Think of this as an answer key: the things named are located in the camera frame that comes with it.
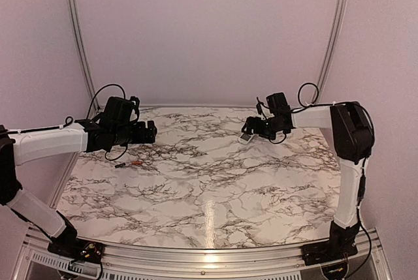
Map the right aluminium frame post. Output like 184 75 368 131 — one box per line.
316 0 347 102

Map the white remote control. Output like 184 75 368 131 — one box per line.
238 132 254 145

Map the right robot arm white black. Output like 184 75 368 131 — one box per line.
241 93 375 259

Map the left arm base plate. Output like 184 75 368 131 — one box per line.
48 239 105 264

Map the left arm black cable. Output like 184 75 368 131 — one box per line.
65 84 129 161

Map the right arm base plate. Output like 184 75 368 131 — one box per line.
301 241 358 266

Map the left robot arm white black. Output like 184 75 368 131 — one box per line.
1 96 157 257

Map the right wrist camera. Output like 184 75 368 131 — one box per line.
256 97 266 117

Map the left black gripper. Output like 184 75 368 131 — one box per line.
112 119 157 146

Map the left aluminium frame post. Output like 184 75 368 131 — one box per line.
67 0 99 111

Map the front aluminium rail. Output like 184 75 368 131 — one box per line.
12 228 393 279

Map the aluminium frame post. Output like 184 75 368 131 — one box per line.
316 0 347 102
67 0 99 111

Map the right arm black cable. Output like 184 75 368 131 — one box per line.
290 83 320 111

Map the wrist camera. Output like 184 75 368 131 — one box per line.
129 96 140 122
256 97 266 117

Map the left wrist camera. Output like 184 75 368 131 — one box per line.
129 96 140 122

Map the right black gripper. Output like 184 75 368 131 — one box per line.
241 116 284 140

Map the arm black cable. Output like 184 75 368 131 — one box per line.
65 84 129 161
290 83 320 111

